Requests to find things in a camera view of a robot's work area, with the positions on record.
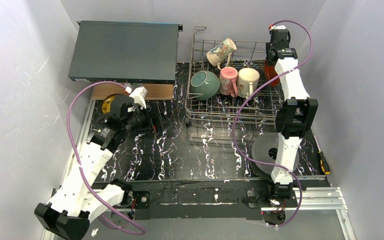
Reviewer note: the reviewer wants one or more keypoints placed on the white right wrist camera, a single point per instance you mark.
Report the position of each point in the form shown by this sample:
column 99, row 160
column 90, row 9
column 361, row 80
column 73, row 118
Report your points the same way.
column 274, row 27

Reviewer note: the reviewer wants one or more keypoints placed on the white floral bowl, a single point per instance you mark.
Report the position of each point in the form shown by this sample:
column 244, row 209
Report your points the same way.
column 203, row 85

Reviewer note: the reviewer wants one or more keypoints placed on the cream seahorse mug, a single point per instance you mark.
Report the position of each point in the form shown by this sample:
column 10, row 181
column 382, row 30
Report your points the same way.
column 221, row 52

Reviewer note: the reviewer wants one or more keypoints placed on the grey perforated filament spool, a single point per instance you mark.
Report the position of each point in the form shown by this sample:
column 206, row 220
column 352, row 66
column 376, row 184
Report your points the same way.
column 265, row 155

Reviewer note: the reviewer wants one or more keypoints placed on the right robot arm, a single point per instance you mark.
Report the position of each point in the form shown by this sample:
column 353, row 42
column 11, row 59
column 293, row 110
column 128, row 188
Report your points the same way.
column 295, row 116

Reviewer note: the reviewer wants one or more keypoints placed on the metal wire dish rack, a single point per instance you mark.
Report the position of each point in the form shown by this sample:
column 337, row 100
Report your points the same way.
column 261, row 109

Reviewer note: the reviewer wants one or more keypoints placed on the yellow patterned plate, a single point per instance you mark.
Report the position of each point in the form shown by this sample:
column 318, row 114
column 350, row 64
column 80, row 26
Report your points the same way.
column 106, row 104

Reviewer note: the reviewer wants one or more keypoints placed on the wooden board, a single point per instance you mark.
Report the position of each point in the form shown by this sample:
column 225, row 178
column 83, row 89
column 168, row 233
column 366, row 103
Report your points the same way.
column 154, row 91

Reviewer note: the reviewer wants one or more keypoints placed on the aluminium frame rail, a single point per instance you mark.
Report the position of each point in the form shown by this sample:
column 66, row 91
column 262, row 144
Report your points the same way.
column 252, row 200

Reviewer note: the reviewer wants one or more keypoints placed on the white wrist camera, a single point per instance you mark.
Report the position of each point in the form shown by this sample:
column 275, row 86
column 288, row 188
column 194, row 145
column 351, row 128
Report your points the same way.
column 274, row 27
column 138, row 94

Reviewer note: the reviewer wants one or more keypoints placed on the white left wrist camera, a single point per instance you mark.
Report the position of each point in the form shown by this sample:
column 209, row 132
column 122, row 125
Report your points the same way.
column 138, row 94

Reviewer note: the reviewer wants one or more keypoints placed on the pink interior mug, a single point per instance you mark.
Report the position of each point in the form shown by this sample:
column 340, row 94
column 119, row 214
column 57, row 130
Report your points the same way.
column 228, row 82

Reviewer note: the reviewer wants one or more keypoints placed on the dark grey rack-mount box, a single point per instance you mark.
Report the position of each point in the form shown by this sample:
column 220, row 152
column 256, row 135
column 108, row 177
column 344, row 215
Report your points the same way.
column 125, row 52

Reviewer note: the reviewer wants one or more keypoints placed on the red plate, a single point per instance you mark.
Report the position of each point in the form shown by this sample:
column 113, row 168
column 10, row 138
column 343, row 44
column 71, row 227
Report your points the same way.
column 270, row 73

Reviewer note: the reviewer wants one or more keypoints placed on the green interior mug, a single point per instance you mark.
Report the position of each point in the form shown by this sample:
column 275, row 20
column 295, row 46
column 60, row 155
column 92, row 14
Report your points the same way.
column 247, row 82

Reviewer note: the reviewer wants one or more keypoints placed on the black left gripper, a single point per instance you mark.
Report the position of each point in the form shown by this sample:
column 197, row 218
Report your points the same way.
column 154, row 117

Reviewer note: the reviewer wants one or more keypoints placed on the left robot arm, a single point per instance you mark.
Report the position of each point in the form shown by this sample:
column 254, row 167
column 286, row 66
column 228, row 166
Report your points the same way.
column 75, row 205

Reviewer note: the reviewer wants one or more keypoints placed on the yellow handled screwdriver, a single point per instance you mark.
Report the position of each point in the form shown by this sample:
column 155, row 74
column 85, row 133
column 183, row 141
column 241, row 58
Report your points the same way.
column 323, row 163

